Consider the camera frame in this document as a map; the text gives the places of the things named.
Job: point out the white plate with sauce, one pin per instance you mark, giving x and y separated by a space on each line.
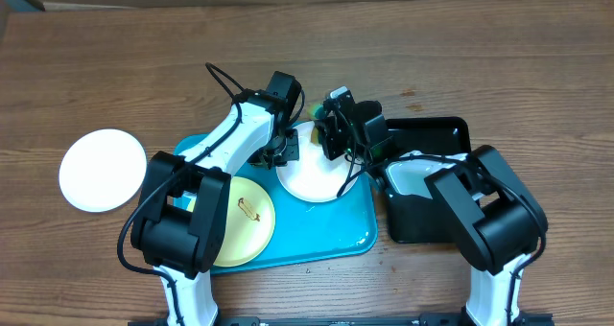
313 177

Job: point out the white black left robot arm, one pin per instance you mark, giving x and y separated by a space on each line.
177 230

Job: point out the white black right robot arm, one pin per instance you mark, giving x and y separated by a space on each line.
440 190

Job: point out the teal plastic tray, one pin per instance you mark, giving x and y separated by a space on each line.
309 231

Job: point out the yellow plate with sauce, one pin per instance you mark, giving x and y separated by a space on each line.
250 223

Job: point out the yellow green scrub sponge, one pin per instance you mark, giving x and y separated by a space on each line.
316 112

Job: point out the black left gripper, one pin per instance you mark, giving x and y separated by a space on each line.
292 152

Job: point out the black plastic tray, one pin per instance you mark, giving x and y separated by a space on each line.
411 213

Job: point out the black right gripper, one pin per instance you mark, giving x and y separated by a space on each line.
335 140

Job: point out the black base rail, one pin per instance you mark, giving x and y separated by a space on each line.
336 320

